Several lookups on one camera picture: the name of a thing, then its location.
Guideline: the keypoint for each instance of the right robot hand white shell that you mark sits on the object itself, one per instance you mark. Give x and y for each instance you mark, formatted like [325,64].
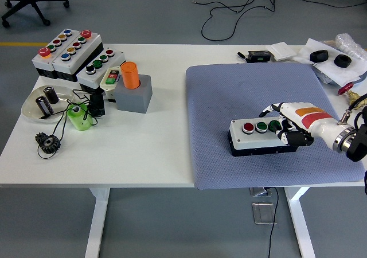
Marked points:
[304,117]

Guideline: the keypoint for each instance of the four-button control box white black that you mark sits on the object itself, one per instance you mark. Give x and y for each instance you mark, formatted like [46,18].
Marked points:
[252,142]
[86,78]

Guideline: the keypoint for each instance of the five-button box, emergency stop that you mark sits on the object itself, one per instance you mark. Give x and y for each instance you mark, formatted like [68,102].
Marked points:
[71,64]
[40,64]

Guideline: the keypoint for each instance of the white paper sheet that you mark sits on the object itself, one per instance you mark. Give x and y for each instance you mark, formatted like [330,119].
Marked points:
[329,66]

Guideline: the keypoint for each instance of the blue-grey textured mat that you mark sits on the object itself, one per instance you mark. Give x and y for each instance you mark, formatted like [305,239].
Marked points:
[235,97]

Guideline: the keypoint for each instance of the black device green label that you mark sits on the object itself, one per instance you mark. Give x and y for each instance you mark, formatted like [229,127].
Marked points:
[258,56]

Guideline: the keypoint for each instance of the bubble wrap roll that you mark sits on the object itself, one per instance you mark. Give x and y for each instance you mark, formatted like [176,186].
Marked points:
[348,44]

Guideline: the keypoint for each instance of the silver floor outlet lid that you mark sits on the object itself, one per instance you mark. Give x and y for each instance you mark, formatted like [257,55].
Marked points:
[259,192]

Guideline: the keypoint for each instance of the small black tool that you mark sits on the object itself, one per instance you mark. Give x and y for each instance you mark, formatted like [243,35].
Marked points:
[241,55]

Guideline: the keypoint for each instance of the silver floor outlet box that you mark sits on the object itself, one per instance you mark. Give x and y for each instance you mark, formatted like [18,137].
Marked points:
[262,213]

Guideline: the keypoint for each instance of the white table leg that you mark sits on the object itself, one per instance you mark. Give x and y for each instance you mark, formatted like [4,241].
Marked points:
[97,226]
[301,226]

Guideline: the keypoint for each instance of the grey block with hole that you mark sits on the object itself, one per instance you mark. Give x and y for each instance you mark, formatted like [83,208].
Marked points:
[132,100]

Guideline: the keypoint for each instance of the orange cylinder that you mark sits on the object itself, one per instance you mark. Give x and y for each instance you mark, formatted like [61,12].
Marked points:
[129,76]

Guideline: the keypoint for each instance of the small black adapter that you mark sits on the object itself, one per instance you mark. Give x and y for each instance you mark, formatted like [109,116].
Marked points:
[97,104]

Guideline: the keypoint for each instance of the green plastic cylinder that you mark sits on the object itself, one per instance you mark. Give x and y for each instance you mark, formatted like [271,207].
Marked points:
[80,121]

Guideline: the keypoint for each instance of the dark brown capacitor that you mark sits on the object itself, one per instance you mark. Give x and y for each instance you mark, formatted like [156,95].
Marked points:
[51,96]

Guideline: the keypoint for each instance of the black striped capacitor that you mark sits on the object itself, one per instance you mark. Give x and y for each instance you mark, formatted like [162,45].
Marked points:
[43,106]

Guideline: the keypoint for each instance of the black metal gear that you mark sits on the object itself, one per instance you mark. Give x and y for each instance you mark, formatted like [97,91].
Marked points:
[43,143]

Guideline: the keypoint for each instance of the silver shallow dish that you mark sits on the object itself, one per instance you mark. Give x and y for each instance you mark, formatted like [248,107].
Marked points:
[31,106]

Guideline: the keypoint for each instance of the white switch plate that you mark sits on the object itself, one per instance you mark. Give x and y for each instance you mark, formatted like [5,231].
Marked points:
[282,51]

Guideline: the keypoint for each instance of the cream two-button switch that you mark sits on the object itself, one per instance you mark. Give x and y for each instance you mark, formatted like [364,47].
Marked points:
[106,89]

